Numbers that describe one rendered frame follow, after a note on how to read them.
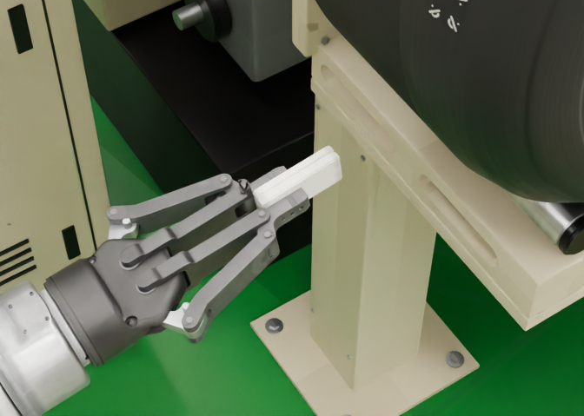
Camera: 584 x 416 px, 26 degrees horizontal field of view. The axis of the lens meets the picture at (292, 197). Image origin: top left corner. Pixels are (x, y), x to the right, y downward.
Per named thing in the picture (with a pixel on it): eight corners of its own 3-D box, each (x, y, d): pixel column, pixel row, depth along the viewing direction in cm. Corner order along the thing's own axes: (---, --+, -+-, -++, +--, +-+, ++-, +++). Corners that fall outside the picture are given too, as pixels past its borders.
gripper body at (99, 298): (78, 346, 86) (194, 275, 88) (24, 260, 91) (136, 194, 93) (104, 392, 93) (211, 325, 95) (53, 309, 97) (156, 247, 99)
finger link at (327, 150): (262, 219, 97) (256, 212, 97) (337, 172, 98) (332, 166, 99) (256, 197, 94) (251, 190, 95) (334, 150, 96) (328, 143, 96)
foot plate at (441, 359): (249, 326, 208) (249, 318, 207) (382, 253, 217) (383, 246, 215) (341, 451, 195) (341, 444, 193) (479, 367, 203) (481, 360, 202)
